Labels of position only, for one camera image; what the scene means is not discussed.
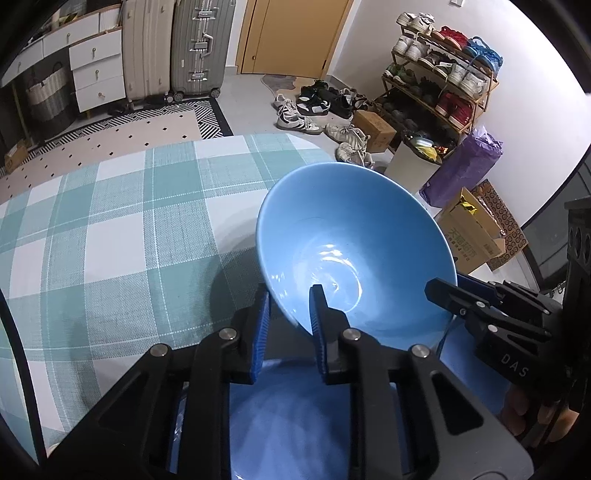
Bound patterned rug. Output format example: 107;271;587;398
0;99;234;195

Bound silver suitcase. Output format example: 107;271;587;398
170;0;236;99

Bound white desk with drawers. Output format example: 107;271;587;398
0;9;126;114

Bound scattered loose shoes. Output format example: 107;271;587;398
272;79;377;168

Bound wooden door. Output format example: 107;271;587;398
235;0;354;80

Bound cream suitcase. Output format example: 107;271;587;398
121;0;176;101

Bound wooden shoe rack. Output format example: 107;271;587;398
381;11;502;153

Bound white bin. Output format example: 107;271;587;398
385;137;444;195

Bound open cardboard box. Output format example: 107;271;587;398
436;187;506;275

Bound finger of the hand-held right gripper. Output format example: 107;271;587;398
424;277;552;342
456;274;563;324

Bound woven laundry basket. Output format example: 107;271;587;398
25;62;77;130

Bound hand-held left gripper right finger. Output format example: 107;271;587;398
309;285;534;480

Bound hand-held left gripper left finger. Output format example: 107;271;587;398
46;291;271;480

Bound blue bowl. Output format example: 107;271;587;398
173;318;509;480
255;161;459;352

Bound person's right hand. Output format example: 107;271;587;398
503;383;580;450

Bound grey doormat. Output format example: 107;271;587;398
261;74;298;93

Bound purple bag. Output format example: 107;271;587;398
419;129;504;208

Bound small cardboard box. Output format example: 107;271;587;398
4;141;31;169

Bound rows of assorted sneakers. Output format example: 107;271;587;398
383;11;504;134

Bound brown cardboard box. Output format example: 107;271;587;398
352;110;398;154

